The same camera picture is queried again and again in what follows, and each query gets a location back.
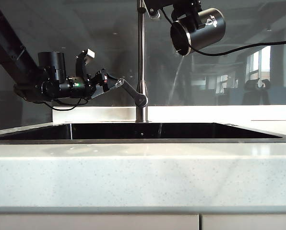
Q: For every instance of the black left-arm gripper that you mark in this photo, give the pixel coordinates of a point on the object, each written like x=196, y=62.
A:
x=97, y=83

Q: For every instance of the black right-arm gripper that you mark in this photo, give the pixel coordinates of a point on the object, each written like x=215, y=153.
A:
x=183, y=6

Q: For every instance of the black mug with steel rim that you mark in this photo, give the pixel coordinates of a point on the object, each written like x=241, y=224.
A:
x=212, y=36

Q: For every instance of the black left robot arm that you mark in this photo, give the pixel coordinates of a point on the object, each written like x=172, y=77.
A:
x=6, y=48

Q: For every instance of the steel kitchen faucet pipe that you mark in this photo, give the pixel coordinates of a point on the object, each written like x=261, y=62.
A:
x=141, y=48

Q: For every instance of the clear water stream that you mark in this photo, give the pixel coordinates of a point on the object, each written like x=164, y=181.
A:
x=177, y=72

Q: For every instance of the dark steel sink basin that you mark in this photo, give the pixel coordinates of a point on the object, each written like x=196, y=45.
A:
x=205, y=131

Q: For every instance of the white cabinet door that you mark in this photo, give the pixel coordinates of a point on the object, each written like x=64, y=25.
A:
x=248, y=224

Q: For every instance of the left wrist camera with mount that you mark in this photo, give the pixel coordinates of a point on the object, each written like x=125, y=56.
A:
x=90, y=54

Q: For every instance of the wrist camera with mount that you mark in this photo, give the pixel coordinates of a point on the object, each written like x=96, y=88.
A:
x=90, y=54
x=152, y=12

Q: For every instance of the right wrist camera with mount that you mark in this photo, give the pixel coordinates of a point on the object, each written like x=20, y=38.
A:
x=152, y=12

